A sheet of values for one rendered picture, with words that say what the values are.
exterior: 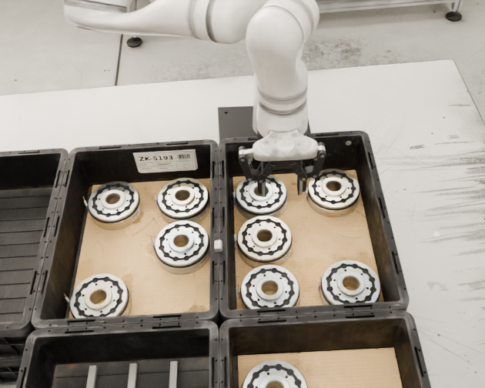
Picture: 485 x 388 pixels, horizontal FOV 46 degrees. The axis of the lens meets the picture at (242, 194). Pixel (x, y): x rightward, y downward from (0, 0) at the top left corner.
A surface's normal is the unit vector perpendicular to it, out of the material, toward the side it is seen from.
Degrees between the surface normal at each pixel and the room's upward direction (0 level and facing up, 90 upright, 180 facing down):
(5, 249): 0
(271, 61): 106
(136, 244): 0
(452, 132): 0
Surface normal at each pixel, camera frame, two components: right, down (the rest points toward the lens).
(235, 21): 0.74, 0.37
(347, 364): -0.05, -0.64
